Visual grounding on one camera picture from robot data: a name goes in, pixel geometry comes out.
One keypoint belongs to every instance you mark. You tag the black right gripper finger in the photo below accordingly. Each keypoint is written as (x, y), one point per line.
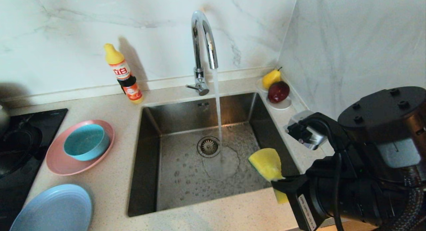
(291, 183)

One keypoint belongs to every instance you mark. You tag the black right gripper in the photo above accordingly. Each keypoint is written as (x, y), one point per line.
(382, 131)

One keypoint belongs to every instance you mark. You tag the yellow green sponge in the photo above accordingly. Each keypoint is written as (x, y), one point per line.
(266, 162)

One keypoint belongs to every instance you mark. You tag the chrome gooseneck faucet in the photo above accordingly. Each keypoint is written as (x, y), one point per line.
(198, 51)

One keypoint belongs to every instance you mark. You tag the yellow orange dish soap bottle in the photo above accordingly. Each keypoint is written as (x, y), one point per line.
(123, 74)

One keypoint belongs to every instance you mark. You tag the teal bowl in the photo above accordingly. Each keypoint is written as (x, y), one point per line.
(85, 142)

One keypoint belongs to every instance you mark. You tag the metal sink drain strainer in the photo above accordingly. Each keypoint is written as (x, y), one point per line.
(208, 146)

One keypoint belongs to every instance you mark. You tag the stainless steel sink basin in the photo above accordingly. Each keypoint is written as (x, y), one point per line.
(186, 191)

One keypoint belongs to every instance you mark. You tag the small white dish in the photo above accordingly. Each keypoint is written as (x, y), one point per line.
(283, 106)

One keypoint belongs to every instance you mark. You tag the light wooden cabinet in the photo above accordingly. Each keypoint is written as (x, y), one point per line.
(359, 228)

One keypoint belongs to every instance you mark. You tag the dark red apple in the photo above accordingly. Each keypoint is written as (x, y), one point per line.
(278, 92)

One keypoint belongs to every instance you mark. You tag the yellow pear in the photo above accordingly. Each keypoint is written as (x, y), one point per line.
(270, 79)

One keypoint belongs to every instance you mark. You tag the pink plate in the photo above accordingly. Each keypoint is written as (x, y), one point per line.
(63, 166)

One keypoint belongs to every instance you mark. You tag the light blue plate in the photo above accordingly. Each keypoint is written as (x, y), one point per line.
(53, 211)

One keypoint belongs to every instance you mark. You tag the black glass cooktop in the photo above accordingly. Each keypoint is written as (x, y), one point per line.
(50, 121)

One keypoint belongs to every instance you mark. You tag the black frying pan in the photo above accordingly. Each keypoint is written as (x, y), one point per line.
(20, 147)

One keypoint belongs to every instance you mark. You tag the silver kettle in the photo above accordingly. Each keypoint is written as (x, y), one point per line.
(2, 119)

